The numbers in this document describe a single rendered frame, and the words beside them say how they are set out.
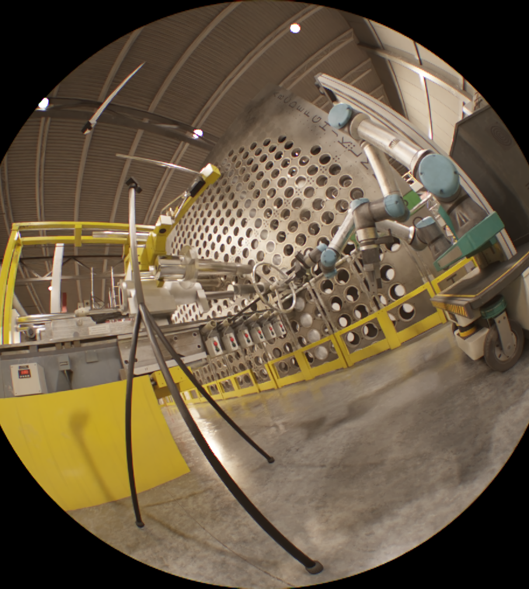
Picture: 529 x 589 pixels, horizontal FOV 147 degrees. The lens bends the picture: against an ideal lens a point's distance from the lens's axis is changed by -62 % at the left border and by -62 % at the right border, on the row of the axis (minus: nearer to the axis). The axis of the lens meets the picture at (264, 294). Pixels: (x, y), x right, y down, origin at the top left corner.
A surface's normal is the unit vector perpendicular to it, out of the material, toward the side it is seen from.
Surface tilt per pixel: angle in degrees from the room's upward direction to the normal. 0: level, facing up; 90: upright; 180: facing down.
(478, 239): 90
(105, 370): 90
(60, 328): 90
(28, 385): 90
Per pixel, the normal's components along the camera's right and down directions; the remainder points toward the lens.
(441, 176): -0.76, 0.30
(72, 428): 0.63, -0.48
